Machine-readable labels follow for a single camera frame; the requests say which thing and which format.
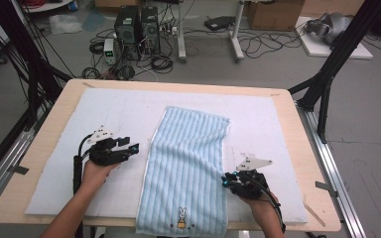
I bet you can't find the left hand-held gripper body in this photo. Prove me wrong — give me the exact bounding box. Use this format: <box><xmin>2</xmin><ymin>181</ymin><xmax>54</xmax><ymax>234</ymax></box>
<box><xmin>85</xmin><ymin>125</ymin><xmax>133</xmax><ymax>167</ymax></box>

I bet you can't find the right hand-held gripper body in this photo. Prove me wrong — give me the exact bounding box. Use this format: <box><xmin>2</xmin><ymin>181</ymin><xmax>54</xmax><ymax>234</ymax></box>
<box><xmin>228</xmin><ymin>157</ymin><xmax>274</xmax><ymax>200</ymax></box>

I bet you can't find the light blue striped towel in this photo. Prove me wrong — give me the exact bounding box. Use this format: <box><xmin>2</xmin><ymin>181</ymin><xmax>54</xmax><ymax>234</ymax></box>
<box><xmin>135</xmin><ymin>105</ymin><xmax>231</xmax><ymax>237</ymax></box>

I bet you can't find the person's left hand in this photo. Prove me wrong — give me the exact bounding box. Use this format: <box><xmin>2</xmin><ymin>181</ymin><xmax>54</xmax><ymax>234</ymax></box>
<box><xmin>80</xmin><ymin>160</ymin><xmax>122</xmax><ymax>192</ymax></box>

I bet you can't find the person's right hand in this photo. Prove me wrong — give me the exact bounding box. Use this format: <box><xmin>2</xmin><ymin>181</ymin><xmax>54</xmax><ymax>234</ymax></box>
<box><xmin>241</xmin><ymin>191</ymin><xmax>281</xmax><ymax>226</ymax></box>

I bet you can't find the white grid mat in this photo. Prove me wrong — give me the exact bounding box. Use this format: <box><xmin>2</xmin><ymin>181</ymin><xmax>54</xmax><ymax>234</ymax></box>
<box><xmin>25</xmin><ymin>87</ymin><xmax>310</xmax><ymax>224</ymax></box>

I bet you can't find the grey tape piece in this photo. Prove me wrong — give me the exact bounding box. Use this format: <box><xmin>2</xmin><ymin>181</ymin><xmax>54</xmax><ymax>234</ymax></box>
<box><xmin>8</xmin><ymin>165</ymin><xmax>30</xmax><ymax>176</ymax></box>
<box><xmin>315</xmin><ymin>180</ymin><xmax>339</xmax><ymax>198</ymax></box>

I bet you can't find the light wooden table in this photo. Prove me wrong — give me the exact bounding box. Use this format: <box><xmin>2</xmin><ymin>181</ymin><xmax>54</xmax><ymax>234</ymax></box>
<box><xmin>0</xmin><ymin>78</ymin><xmax>342</xmax><ymax>232</ymax></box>

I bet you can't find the white power supply unit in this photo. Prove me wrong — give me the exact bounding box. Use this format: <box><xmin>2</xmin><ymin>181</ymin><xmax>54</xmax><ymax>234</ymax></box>
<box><xmin>103</xmin><ymin>38</ymin><xmax>117</xmax><ymax>65</ymax></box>

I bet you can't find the black computer tower green label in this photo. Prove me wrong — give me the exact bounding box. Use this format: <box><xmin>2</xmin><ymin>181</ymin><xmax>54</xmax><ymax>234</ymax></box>
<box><xmin>113</xmin><ymin>5</ymin><xmax>143</xmax><ymax>61</ymax></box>

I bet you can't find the white desk leg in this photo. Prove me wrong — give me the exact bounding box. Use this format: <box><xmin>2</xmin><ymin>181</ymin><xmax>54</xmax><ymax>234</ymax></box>
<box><xmin>177</xmin><ymin>0</ymin><xmax>188</xmax><ymax>63</ymax></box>
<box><xmin>229</xmin><ymin>0</ymin><xmax>246</xmax><ymax>63</ymax></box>

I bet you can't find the clear plastic bag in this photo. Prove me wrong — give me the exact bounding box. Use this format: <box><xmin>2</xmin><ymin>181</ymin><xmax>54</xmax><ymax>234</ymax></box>
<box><xmin>49</xmin><ymin>13</ymin><xmax>84</xmax><ymax>36</ymax></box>

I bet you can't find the white floor board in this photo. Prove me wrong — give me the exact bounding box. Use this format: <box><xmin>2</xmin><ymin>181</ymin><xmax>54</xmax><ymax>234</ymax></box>
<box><xmin>294</xmin><ymin>15</ymin><xmax>374</xmax><ymax>60</ymax></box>

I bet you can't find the black flat device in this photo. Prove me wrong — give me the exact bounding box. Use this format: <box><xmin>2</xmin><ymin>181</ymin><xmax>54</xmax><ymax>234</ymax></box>
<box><xmin>203</xmin><ymin>15</ymin><xmax>236</xmax><ymax>32</ymax></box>

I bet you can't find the large brown cardboard box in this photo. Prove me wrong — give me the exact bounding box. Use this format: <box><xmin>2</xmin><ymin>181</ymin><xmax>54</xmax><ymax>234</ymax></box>
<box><xmin>247</xmin><ymin>0</ymin><xmax>306</xmax><ymax>32</ymax></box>

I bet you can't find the grey headset device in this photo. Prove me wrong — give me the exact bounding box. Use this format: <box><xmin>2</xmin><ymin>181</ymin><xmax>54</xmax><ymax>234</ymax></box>
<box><xmin>305</xmin><ymin>12</ymin><xmax>353</xmax><ymax>46</ymax></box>

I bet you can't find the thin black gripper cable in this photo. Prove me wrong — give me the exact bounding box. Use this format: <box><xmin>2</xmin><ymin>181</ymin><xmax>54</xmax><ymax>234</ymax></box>
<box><xmin>249</xmin><ymin>177</ymin><xmax>287</xmax><ymax>234</ymax></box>

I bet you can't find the thick black sleeved cable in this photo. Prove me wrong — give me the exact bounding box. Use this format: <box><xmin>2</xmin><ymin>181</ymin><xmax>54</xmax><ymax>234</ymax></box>
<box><xmin>72</xmin><ymin>133</ymin><xmax>95</xmax><ymax>238</ymax></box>

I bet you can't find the aluminium rail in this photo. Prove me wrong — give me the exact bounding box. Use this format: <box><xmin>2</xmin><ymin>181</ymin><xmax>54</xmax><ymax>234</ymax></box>
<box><xmin>297</xmin><ymin>104</ymin><xmax>367</xmax><ymax>238</ymax></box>
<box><xmin>0</xmin><ymin>127</ymin><xmax>38</xmax><ymax>216</ymax></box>

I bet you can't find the black coiled cable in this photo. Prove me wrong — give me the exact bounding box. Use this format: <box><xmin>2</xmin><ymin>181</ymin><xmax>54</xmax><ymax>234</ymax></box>
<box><xmin>150</xmin><ymin>54</ymin><xmax>175</xmax><ymax>74</ymax></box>

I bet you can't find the tangle of black floor cables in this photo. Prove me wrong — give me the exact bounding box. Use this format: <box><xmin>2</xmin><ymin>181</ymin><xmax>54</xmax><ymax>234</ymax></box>
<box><xmin>237</xmin><ymin>29</ymin><xmax>304</xmax><ymax>60</ymax></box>

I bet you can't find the black metal frame with cables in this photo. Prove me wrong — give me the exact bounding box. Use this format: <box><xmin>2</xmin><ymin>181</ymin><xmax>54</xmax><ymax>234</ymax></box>
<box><xmin>0</xmin><ymin>0</ymin><xmax>73</xmax><ymax>132</ymax></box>

